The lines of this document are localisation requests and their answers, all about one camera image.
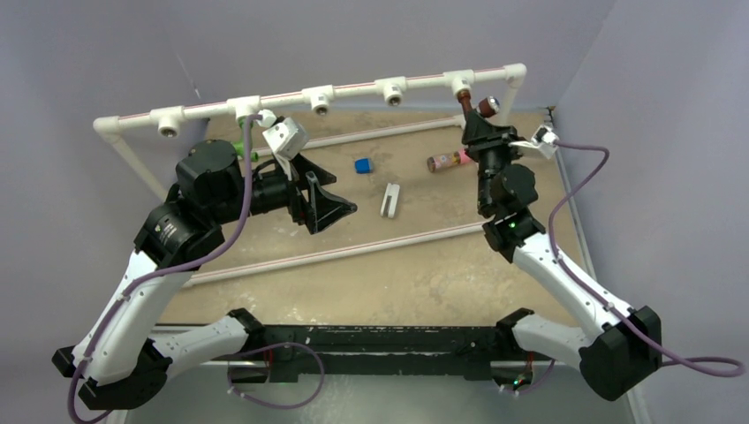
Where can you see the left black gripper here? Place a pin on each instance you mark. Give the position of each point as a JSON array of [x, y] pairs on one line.
[[317, 210]]

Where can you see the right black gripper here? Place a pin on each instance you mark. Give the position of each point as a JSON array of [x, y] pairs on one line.
[[477, 140]]

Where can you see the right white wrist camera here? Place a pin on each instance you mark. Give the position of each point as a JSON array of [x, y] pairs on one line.
[[545, 141]]

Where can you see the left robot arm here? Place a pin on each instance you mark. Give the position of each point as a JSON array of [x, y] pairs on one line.
[[119, 365]]

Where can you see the green plastic faucet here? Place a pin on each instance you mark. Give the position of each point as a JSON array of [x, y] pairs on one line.
[[244, 147]]

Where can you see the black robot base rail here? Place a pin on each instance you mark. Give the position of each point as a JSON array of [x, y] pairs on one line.
[[474, 353]]

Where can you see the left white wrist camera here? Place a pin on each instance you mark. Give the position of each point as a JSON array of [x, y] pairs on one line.
[[285, 138]]

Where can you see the white staple box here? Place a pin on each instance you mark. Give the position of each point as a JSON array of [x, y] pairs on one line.
[[389, 201]]

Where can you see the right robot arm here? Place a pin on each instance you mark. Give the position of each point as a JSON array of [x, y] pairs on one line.
[[611, 343]]

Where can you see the blue paperclip box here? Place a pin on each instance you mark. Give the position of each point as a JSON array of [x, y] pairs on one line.
[[363, 166]]

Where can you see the pink capped clip jar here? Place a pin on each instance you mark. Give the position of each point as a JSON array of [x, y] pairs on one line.
[[441, 162]]

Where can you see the brown faucet with blue cap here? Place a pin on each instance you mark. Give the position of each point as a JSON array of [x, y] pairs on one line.
[[486, 107]]

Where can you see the white PVC pipe frame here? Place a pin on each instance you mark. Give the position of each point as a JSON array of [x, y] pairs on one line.
[[169, 119]]

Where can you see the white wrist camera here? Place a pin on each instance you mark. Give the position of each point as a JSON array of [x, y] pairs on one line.
[[545, 141], [285, 138]]

